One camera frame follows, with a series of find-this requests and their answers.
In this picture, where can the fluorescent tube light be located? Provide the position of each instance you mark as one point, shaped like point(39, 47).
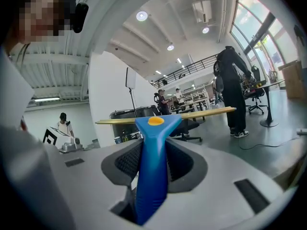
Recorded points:
point(46, 99)

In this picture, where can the large window frame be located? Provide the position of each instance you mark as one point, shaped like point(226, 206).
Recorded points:
point(259, 30)

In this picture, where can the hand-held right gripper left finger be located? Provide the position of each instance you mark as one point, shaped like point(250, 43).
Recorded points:
point(124, 163)

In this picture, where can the black office chair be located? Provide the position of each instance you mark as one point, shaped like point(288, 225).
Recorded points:
point(185, 127)
point(257, 92)

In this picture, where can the black round bin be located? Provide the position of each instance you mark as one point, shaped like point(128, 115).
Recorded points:
point(124, 128)

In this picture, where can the round pedestal table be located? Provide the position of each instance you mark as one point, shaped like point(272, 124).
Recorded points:
point(271, 104)

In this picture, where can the ceiling air conditioner unit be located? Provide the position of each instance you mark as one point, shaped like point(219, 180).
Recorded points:
point(202, 11)

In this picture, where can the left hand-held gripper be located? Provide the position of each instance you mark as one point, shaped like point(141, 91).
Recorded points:
point(54, 138)

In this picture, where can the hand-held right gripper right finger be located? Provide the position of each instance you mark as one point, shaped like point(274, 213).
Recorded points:
point(182, 166)

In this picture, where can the person's head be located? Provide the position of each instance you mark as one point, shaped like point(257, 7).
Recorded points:
point(45, 15)

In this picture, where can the white shelving rack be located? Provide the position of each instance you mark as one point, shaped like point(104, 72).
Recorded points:
point(195, 96)

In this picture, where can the black mezzanine railing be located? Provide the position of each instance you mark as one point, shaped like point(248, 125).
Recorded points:
point(192, 68)

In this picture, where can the round ceiling light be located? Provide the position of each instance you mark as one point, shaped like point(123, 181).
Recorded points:
point(205, 30)
point(170, 47)
point(142, 15)

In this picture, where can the black head-mounted camera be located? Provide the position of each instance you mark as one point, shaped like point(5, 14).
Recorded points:
point(80, 17)

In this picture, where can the person's white shirt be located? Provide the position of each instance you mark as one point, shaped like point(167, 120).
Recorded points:
point(13, 92)

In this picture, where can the cardboard box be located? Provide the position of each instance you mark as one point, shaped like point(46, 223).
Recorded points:
point(293, 80)

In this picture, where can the blue squeegee with brass blade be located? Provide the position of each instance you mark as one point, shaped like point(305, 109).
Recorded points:
point(153, 164)

